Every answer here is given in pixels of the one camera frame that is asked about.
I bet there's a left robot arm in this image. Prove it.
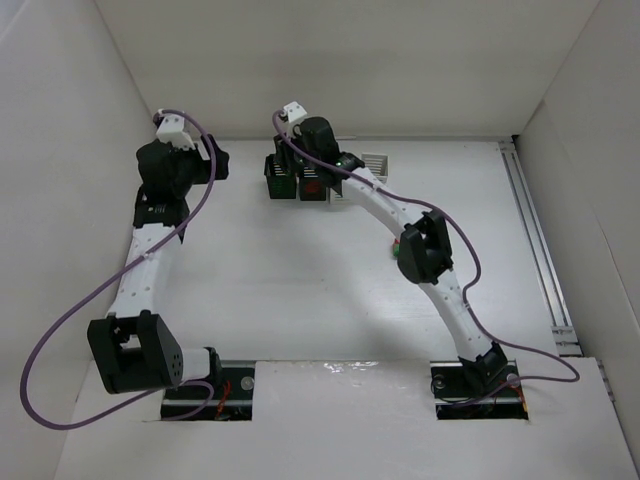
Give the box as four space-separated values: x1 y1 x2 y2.
87 135 229 394

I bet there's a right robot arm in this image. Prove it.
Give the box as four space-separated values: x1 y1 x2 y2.
272 111 507 396

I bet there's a black slotted bin far left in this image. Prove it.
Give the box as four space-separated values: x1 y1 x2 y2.
263 154 297 200

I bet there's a black slotted bin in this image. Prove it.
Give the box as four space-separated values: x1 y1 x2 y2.
263 154 297 200
298 169 328 202

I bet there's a white slotted bin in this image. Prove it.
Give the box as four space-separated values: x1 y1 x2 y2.
362 153 389 184
327 184 349 205

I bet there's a white slotted bin far right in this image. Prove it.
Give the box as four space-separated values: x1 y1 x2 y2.
362 153 389 184

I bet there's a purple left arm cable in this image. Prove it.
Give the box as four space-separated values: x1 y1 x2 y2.
19 108 224 431

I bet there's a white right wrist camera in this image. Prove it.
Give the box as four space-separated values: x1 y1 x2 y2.
277 101 308 126

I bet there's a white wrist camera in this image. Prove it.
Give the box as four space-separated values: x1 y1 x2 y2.
153 110 196 151
277 101 308 126

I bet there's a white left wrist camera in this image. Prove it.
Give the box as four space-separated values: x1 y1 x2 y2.
153 110 196 151

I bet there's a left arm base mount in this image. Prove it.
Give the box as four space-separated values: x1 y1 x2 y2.
160 361 256 422

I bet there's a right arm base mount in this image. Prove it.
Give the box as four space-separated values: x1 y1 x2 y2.
430 362 529 421

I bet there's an aluminium rail right side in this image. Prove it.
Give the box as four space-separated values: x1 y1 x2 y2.
498 139 584 357

